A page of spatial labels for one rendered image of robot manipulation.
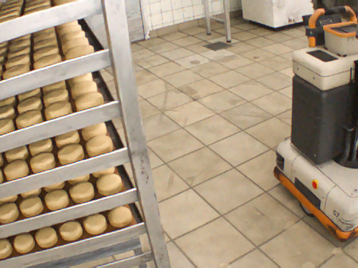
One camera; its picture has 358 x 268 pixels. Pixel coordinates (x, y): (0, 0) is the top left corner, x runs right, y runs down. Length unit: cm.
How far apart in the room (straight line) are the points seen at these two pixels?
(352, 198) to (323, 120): 38
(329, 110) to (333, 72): 18
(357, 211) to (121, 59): 139
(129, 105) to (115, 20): 14
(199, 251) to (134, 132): 132
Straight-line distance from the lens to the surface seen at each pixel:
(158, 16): 489
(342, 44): 179
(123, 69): 60
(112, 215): 84
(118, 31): 58
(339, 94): 180
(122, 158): 70
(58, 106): 69
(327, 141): 188
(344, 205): 178
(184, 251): 192
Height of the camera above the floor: 143
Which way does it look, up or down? 31 degrees down
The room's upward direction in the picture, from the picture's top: 7 degrees counter-clockwise
